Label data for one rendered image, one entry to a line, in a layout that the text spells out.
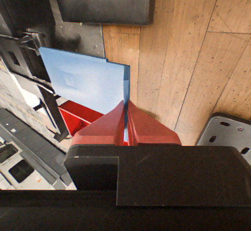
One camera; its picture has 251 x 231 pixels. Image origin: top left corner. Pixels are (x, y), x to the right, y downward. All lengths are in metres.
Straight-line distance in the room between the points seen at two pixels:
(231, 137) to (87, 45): 0.29
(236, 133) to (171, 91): 0.10
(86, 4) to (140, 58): 0.11
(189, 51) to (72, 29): 0.22
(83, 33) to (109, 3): 0.09
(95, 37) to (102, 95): 0.13
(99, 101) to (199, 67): 0.14
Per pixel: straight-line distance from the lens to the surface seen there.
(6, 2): 0.30
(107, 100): 0.15
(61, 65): 0.19
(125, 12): 0.19
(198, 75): 0.20
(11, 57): 0.36
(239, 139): 0.24
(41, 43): 0.23
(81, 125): 0.46
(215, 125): 0.23
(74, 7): 0.25
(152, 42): 0.20
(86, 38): 0.28
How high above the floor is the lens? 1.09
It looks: 42 degrees down
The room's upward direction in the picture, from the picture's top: 135 degrees counter-clockwise
